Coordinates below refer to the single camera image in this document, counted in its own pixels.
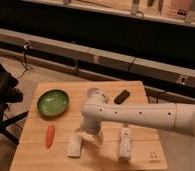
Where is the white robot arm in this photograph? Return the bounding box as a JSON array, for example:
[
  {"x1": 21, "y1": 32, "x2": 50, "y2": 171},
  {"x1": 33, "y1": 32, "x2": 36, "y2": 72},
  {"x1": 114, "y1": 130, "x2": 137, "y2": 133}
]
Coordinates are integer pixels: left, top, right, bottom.
[{"x1": 79, "y1": 88, "x2": 195, "y2": 171}]

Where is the black rectangular block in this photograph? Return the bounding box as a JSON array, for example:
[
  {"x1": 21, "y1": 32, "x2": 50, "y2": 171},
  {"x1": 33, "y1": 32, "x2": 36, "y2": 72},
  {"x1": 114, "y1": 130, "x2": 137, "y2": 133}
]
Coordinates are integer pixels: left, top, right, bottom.
[{"x1": 114, "y1": 90, "x2": 130, "y2": 104}]

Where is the white sponge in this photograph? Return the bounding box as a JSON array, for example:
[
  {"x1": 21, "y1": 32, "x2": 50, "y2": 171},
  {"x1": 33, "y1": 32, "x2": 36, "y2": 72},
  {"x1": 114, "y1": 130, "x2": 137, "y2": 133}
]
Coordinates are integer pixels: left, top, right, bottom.
[{"x1": 67, "y1": 134, "x2": 83, "y2": 158}]

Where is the black chair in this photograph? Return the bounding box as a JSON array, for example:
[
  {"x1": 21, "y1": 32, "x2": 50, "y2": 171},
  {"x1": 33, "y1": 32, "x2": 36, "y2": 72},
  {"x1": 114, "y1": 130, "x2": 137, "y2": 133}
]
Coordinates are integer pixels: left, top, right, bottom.
[{"x1": 0, "y1": 63, "x2": 28, "y2": 145}]

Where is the green ceramic bowl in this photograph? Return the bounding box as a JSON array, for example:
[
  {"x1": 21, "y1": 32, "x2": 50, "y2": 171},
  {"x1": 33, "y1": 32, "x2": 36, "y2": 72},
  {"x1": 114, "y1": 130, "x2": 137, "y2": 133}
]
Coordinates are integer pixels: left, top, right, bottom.
[{"x1": 37, "y1": 89, "x2": 69, "y2": 117}]

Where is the black cable on floor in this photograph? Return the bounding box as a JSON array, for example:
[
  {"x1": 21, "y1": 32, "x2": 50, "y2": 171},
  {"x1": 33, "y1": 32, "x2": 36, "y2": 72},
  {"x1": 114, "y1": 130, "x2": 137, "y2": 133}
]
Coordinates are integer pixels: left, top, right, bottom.
[{"x1": 0, "y1": 40, "x2": 34, "y2": 80}]

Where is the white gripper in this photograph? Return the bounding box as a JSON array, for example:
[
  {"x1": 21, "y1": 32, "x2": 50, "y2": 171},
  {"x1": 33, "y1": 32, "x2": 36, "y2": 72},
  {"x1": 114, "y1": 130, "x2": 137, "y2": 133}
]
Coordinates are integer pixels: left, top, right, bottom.
[{"x1": 74, "y1": 120, "x2": 103, "y2": 145}]

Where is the wooden folding table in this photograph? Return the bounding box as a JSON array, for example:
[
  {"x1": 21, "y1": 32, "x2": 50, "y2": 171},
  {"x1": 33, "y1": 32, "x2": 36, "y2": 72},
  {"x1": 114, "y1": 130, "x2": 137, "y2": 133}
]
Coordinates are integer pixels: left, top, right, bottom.
[{"x1": 10, "y1": 81, "x2": 167, "y2": 171}]

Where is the orange carrot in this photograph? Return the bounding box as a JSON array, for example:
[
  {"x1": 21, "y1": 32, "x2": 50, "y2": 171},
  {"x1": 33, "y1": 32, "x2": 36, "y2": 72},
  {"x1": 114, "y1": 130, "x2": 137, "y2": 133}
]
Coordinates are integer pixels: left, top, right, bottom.
[{"x1": 46, "y1": 125, "x2": 55, "y2": 148}]

